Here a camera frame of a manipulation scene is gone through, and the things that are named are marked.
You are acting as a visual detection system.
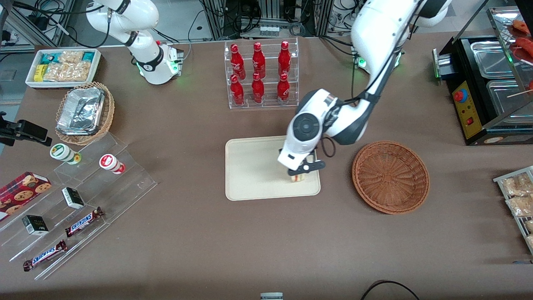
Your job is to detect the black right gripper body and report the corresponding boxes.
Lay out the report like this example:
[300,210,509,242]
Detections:
[0,111,53,147]

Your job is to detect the cream plastic tray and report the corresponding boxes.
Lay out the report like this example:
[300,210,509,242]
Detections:
[225,136,321,201]

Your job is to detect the brown round wicker basket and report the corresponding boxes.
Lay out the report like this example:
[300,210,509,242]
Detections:
[352,141,430,215]

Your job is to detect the light wicker basket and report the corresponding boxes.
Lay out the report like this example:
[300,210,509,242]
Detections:
[55,81,115,146]

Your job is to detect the tray of packaged snacks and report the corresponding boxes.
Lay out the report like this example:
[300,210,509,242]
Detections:
[493,166,533,255]

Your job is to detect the green sunflower yogurt cup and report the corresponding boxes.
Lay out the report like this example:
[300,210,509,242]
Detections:
[50,143,82,165]

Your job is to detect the white rectangular snack bin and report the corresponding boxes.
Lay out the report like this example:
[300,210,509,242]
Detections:
[25,48,102,90]

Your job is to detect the red tartan cookie box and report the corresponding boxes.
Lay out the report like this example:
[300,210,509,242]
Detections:
[0,172,52,222]

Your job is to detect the red cola bottle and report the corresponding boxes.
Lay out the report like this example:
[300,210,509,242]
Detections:
[278,40,291,77]
[230,44,247,80]
[276,73,291,105]
[252,42,267,79]
[230,74,245,106]
[251,72,265,104]

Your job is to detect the clear bag of crackers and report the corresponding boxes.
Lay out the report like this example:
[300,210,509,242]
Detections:
[58,50,85,64]
[43,62,91,83]

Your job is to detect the small black carton box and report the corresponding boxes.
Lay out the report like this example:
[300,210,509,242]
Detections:
[22,215,49,236]
[62,187,85,210]

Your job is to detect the red strawberry yogurt cup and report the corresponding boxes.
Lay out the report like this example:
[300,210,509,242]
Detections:
[99,154,126,175]

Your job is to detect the clear acrylic bottle rack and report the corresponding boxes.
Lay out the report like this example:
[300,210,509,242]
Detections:
[224,37,300,110]

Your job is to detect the Snickers chocolate bar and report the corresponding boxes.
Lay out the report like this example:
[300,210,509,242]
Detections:
[23,240,67,272]
[65,207,104,238]

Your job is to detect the clear acrylic stepped display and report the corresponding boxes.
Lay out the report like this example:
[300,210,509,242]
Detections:
[0,132,158,280]

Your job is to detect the black food warmer machine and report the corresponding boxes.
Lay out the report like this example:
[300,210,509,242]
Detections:
[432,6,533,146]

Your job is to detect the clear bag of pastry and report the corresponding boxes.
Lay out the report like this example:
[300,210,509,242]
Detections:
[501,172,533,197]
[506,195,533,218]

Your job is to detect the steel food pan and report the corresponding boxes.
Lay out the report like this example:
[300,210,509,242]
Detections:
[470,40,518,79]
[486,79,533,118]

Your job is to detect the red sausage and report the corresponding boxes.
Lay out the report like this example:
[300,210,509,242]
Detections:
[515,37,533,59]

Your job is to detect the black looped wrist cable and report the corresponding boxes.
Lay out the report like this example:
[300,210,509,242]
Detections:
[318,135,336,158]

